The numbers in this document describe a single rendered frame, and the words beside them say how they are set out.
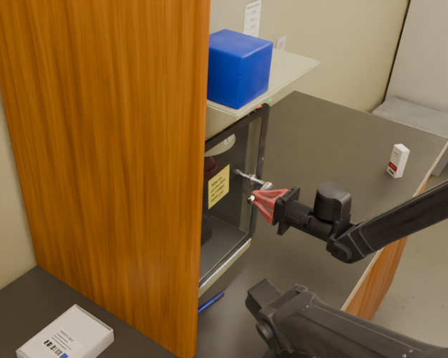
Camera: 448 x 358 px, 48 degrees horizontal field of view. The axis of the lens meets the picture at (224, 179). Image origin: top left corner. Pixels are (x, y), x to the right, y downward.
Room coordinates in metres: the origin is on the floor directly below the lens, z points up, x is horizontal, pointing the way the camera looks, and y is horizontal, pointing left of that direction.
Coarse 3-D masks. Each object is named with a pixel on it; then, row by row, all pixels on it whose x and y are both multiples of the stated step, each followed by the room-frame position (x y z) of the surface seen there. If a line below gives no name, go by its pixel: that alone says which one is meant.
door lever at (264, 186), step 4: (252, 176) 0.99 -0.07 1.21; (256, 176) 1.00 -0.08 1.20; (252, 180) 0.99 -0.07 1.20; (256, 180) 0.98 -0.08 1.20; (260, 180) 0.98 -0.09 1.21; (252, 184) 0.99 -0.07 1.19; (260, 184) 0.98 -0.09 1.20; (264, 184) 0.97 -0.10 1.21; (268, 184) 0.97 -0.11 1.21; (260, 188) 0.95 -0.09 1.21; (264, 188) 0.95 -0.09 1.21; (268, 188) 0.96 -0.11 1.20; (252, 196) 0.91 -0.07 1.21; (248, 200) 0.90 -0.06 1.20; (252, 200) 0.90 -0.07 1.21; (256, 200) 0.91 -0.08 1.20; (252, 204) 0.90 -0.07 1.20
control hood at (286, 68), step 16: (272, 48) 1.04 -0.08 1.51; (272, 64) 0.95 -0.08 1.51; (288, 64) 0.95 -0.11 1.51; (304, 64) 0.96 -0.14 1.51; (320, 64) 0.98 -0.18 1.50; (272, 80) 0.86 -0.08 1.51; (288, 80) 0.87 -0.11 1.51; (272, 96) 0.82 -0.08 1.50; (208, 112) 0.74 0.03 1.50; (224, 112) 0.73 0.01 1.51; (240, 112) 0.73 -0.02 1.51; (208, 128) 0.74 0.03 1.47; (224, 128) 0.73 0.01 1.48
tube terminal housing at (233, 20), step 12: (216, 0) 0.86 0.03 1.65; (228, 0) 0.89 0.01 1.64; (240, 0) 0.92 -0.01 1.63; (252, 0) 0.96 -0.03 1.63; (264, 0) 1.00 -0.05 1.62; (276, 0) 1.04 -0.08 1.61; (216, 12) 0.86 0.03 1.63; (228, 12) 0.89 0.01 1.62; (240, 12) 0.92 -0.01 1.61; (264, 12) 1.00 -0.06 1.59; (276, 12) 1.04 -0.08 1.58; (216, 24) 0.86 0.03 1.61; (228, 24) 0.89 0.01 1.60; (240, 24) 0.93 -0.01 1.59; (264, 24) 1.00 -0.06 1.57; (264, 36) 1.01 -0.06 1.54; (240, 252) 1.00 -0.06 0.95; (228, 264) 0.95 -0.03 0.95; (216, 276) 0.91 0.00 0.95; (204, 288) 0.86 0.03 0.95
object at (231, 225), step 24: (240, 120) 0.93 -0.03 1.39; (264, 120) 1.01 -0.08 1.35; (216, 144) 0.86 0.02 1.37; (240, 144) 0.93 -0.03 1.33; (264, 144) 1.03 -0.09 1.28; (216, 168) 0.86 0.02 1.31; (240, 168) 0.94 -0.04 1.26; (240, 192) 0.95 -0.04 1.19; (216, 216) 0.87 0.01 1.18; (240, 216) 0.96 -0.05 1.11; (216, 240) 0.87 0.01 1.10; (240, 240) 0.97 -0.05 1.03; (216, 264) 0.88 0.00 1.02
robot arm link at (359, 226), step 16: (432, 192) 0.68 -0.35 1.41; (400, 208) 0.71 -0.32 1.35; (416, 208) 0.69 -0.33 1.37; (432, 208) 0.68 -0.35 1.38; (368, 224) 0.75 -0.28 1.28; (384, 224) 0.73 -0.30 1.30; (400, 224) 0.71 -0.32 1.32; (416, 224) 0.69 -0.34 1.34; (432, 224) 0.68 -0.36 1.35; (352, 240) 0.75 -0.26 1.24; (368, 240) 0.73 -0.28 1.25; (384, 240) 0.72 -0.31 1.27; (352, 256) 0.75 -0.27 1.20
